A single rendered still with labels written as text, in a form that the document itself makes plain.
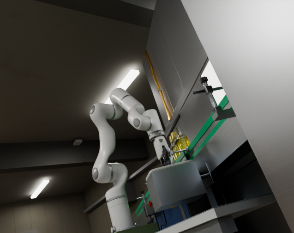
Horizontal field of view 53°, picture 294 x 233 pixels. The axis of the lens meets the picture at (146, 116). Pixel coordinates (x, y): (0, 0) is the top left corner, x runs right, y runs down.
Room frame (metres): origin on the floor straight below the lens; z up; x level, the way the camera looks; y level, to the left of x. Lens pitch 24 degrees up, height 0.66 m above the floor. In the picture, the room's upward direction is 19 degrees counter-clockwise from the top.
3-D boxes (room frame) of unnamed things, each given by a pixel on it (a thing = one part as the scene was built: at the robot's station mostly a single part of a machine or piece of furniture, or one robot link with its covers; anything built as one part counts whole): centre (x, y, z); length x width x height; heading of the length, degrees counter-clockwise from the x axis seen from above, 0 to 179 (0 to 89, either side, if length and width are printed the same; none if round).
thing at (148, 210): (2.25, 0.19, 0.96); 0.08 x 0.08 x 0.08; 17
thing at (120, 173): (1.80, 0.31, 1.13); 0.19 x 0.12 x 0.24; 138
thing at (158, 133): (1.46, -0.02, 1.20); 0.09 x 0.08 x 0.03; 15
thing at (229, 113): (0.98, -0.27, 1.07); 0.17 x 0.05 x 0.23; 107
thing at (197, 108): (1.53, -0.37, 1.32); 0.90 x 0.03 x 0.34; 17
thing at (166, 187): (1.46, -0.05, 0.92); 0.27 x 0.17 x 0.15; 107
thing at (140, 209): (2.46, 0.19, 1.09); 1.75 x 0.01 x 0.08; 17
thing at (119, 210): (1.77, 0.32, 0.91); 0.19 x 0.19 x 0.18
